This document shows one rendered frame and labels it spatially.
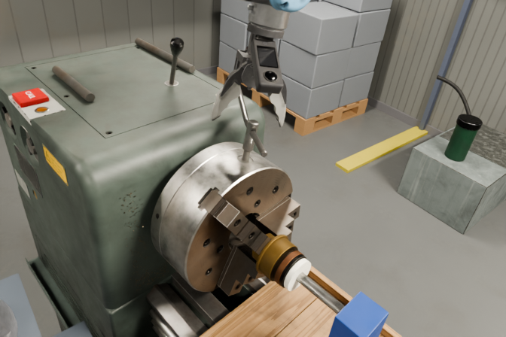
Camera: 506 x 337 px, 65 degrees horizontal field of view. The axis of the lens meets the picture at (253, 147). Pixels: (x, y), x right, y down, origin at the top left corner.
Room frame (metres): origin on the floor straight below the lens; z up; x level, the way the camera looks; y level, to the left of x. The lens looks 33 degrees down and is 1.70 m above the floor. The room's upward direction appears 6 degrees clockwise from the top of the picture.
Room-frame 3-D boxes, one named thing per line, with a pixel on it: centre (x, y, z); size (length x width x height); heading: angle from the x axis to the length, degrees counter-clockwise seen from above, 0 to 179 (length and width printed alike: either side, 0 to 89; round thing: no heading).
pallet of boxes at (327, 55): (3.66, -0.29, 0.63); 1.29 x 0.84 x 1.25; 42
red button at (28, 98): (0.80, 0.52, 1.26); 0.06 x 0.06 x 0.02; 47
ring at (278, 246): (0.56, -0.07, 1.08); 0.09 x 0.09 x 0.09; 47
